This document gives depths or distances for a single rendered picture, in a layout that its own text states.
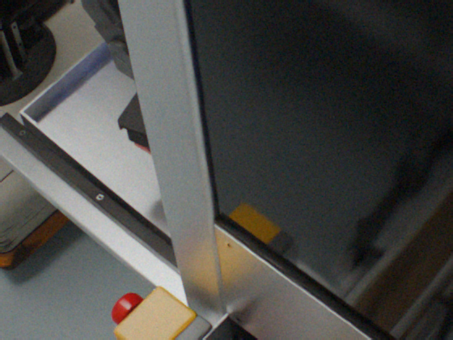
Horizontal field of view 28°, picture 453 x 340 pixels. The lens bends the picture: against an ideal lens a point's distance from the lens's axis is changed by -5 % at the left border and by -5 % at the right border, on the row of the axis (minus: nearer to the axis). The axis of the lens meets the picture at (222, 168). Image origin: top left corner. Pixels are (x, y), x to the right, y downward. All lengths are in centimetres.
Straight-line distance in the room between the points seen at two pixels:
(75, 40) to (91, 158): 97
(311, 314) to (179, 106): 22
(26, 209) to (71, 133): 77
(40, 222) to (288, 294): 134
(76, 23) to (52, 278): 60
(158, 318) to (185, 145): 28
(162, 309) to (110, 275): 120
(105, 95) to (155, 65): 64
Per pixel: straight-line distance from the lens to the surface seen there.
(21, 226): 203
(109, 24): 93
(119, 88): 128
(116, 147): 122
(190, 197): 77
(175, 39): 60
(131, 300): 97
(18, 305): 215
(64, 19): 222
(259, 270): 78
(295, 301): 78
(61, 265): 217
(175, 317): 93
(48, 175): 122
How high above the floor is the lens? 188
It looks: 57 degrees down
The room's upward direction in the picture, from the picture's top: 7 degrees counter-clockwise
